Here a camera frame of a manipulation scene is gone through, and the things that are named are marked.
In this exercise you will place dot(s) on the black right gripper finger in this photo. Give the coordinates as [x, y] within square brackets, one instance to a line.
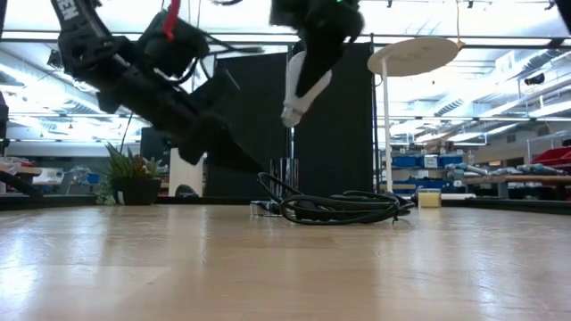
[319, 67]

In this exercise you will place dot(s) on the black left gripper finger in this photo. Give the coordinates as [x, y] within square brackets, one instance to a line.
[236, 158]

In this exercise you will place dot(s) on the white lightbulb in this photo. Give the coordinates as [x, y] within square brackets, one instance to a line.
[292, 107]

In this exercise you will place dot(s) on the chrome lamp base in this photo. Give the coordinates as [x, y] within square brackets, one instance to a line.
[285, 178]

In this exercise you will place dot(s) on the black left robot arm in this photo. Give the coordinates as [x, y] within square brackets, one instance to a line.
[134, 89]

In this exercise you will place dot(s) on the black monitor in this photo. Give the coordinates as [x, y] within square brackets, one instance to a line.
[151, 147]

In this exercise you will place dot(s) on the white cylindrical container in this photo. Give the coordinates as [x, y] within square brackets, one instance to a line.
[183, 178]

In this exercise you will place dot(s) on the potted succulent plant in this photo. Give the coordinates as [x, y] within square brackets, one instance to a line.
[136, 191]

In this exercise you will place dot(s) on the white round-top stand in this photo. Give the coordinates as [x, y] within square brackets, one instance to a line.
[412, 55]

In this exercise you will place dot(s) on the small blue bin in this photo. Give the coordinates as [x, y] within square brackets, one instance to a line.
[93, 178]

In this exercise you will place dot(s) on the white-labelled blue storage bin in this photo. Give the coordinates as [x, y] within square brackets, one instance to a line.
[430, 161]

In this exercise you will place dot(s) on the wooden side table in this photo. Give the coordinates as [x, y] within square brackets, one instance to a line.
[27, 170]

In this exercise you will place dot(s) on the long blue shelf bin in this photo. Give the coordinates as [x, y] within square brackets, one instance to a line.
[446, 184]

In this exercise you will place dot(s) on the white flat box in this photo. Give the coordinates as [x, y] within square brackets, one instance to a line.
[459, 196]

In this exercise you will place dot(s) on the grey metal shelf rack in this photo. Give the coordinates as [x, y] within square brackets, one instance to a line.
[548, 137]

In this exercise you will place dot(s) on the wooden workbench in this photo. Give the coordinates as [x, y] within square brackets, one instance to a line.
[535, 179]

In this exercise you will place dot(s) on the red storage bin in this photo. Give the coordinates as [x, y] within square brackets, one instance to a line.
[555, 157]

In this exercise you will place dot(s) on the black aluminium table frame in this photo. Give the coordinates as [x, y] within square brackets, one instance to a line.
[67, 201]

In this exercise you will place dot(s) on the black ceiling camera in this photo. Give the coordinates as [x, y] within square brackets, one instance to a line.
[534, 79]

